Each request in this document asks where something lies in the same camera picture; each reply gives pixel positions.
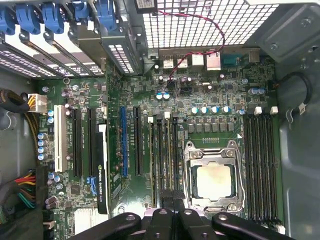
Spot blue expansion slot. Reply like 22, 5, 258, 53
120, 106, 129, 178

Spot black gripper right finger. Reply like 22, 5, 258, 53
174, 190, 296, 240

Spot black PC case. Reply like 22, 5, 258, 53
0, 0, 320, 240

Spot green motherboard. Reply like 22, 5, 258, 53
37, 48, 286, 240

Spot blue card retainer clip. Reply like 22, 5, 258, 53
71, 0, 91, 23
0, 6, 16, 36
95, 0, 118, 33
15, 2, 41, 35
41, 1, 66, 35

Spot white power connector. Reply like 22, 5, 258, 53
26, 92, 48, 114

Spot red black twisted wire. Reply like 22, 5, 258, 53
156, 9, 226, 89

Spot black graphics card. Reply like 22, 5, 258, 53
94, 59, 123, 218

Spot black labelled chassis switch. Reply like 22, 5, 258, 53
134, 0, 161, 14

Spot metal CPU socket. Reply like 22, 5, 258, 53
183, 139, 248, 214

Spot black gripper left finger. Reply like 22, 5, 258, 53
72, 190, 174, 240

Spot coloured main power wires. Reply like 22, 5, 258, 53
13, 167, 49, 210

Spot black sleeved power cable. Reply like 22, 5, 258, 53
0, 87, 40, 151

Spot black looped cable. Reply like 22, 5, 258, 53
273, 71, 314, 118

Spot metal expansion slot cover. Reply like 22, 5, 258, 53
101, 34, 141, 76
44, 34, 103, 76
0, 43, 60, 79

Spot silver chipset heatsink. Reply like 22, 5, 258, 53
73, 207, 111, 240

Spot black expansion slot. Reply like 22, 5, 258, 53
87, 108, 98, 176
133, 105, 144, 178
72, 108, 84, 178

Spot white expansion slot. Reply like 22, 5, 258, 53
54, 104, 68, 174

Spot silver CPU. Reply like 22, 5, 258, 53
196, 164, 234, 201

